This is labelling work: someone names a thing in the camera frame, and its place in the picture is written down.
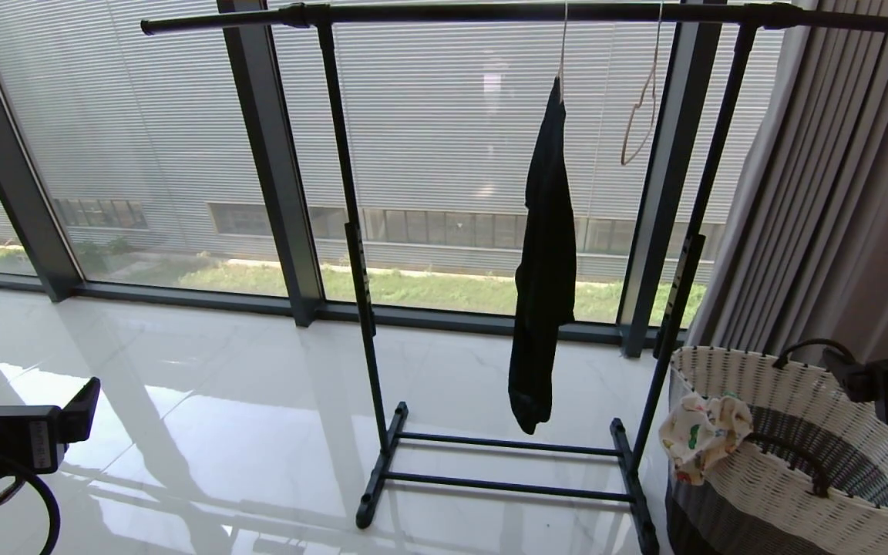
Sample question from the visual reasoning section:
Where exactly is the beige curtain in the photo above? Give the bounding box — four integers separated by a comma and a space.
684, 0, 888, 367

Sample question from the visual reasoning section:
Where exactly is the white laundry basket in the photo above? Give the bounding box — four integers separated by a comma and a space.
664, 338, 888, 555

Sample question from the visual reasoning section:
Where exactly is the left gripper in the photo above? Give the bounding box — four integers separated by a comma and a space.
0, 376, 103, 506

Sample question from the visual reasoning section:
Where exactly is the cream printed garment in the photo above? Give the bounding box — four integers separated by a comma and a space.
658, 391, 755, 486

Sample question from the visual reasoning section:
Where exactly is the black cable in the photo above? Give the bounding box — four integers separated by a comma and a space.
0, 432, 62, 555

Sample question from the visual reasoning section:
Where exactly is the black garment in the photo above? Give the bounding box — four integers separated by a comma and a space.
506, 76, 578, 436

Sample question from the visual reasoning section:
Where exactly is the pink clothes hanger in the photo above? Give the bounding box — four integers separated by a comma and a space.
619, 2, 666, 167
556, 2, 570, 105

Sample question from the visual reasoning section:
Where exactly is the black clothes rack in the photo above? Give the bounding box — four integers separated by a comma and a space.
140, 2, 888, 555

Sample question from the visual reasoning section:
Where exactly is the window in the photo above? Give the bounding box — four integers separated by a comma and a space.
0, 0, 788, 359

